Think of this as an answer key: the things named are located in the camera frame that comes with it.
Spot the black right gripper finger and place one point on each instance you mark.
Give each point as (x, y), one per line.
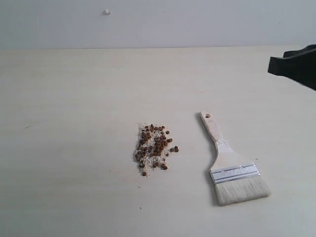
(297, 65)

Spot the white paint brush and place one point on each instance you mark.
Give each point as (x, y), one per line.
(236, 179)

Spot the brown beans and rice pile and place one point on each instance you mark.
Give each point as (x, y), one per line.
(153, 148)

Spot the small white wall hook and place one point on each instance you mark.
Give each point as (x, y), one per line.
(106, 12)

